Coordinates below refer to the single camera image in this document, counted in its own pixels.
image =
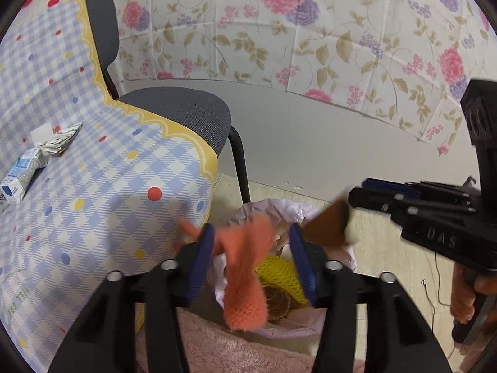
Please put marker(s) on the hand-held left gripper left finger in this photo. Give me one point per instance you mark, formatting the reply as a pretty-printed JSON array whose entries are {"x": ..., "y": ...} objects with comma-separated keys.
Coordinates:
[{"x": 200, "y": 264}]

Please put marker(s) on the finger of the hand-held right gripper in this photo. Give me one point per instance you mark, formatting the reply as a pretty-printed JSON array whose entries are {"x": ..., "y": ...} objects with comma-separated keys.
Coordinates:
[
  {"x": 388, "y": 186},
  {"x": 372, "y": 200}
]

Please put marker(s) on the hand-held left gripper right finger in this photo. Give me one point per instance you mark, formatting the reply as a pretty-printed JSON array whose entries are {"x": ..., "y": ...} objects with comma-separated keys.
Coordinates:
[{"x": 303, "y": 264}]

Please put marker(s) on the yellow foam net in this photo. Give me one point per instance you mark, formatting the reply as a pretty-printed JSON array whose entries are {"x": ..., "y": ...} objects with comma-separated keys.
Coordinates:
[{"x": 279, "y": 276}]

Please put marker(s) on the brown leather piece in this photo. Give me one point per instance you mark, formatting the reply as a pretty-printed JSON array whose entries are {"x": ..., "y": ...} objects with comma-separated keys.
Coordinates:
[{"x": 326, "y": 225}]

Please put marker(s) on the small wicker basket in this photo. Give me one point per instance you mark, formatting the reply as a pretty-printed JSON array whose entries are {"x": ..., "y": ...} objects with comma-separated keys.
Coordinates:
[{"x": 277, "y": 303}]

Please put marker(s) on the orange knitted cloth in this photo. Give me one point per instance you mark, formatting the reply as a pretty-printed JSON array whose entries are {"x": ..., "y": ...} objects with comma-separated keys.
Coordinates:
[{"x": 244, "y": 299}]

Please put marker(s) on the person's right hand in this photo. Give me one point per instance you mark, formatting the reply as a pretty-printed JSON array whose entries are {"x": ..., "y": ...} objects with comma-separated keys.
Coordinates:
[{"x": 462, "y": 295}]

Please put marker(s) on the pink fuzzy rug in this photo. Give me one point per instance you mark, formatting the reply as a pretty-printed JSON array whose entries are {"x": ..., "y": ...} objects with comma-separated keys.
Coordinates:
[{"x": 233, "y": 353}]

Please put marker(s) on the blue checked plastic cloth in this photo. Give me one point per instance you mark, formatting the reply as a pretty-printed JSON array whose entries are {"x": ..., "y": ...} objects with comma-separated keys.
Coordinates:
[{"x": 116, "y": 163}]

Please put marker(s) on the grey office chair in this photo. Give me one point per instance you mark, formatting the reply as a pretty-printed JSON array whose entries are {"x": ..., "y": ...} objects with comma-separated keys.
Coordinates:
[{"x": 186, "y": 112}]

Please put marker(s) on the floral print plastic sheet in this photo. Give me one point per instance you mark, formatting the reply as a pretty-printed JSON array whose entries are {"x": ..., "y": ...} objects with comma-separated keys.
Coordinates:
[{"x": 310, "y": 27}]

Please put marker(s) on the crumpled silver wrapper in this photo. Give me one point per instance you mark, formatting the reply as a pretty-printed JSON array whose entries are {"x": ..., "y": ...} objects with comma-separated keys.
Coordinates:
[{"x": 62, "y": 142}]

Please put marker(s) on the white drink carton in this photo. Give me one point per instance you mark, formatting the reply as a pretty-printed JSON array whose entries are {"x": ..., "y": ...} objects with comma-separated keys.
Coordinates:
[{"x": 19, "y": 178}]

